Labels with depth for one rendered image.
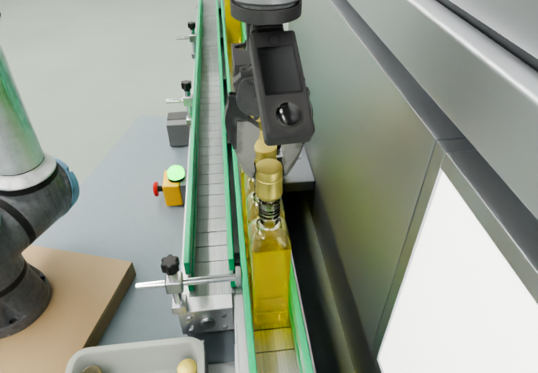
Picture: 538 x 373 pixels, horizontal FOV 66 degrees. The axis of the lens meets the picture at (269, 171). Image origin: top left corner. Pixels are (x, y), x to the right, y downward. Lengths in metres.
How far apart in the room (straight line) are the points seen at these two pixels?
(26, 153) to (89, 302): 0.31
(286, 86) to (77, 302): 0.68
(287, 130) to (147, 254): 0.71
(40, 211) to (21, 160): 0.11
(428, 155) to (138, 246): 0.80
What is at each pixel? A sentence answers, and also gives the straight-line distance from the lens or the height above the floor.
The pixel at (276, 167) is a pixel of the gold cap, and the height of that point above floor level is 1.19.
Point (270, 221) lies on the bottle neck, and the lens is 0.55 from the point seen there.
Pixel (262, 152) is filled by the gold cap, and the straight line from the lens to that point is 0.55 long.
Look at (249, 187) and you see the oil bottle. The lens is 0.65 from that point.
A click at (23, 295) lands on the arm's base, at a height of 0.85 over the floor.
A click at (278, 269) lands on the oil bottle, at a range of 0.61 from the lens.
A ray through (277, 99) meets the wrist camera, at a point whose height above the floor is 1.32.
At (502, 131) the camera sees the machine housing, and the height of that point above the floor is 1.36.
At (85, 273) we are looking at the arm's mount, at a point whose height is 0.79.
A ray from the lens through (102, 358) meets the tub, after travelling 0.82.
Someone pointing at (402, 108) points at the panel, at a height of 1.31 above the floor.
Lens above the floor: 1.51
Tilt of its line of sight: 39 degrees down
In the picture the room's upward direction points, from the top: straight up
